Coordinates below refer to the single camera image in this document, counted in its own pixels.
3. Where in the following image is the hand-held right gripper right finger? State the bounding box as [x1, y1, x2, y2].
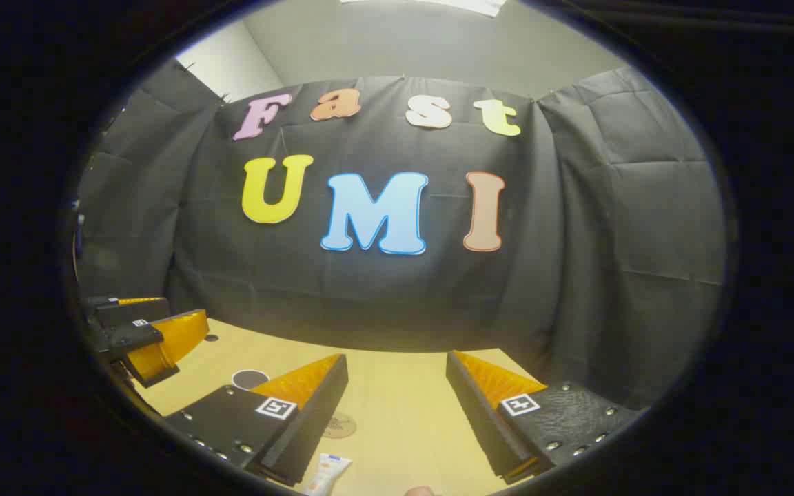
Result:
[446, 349, 647, 484]

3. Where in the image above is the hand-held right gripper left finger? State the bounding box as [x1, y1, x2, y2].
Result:
[163, 353, 349, 487]

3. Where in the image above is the round wooden coaster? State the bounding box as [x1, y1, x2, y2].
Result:
[323, 412, 357, 440]

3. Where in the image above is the white toothpaste tube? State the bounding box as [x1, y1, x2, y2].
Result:
[303, 453, 353, 496]

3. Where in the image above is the wooden desktop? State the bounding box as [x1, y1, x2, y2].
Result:
[132, 317, 556, 496]

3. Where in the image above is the black backdrop cloth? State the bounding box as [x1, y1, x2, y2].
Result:
[74, 61, 727, 414]

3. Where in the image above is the white ceiling light panel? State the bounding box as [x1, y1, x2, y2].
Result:
[340, 0, 508, 18]

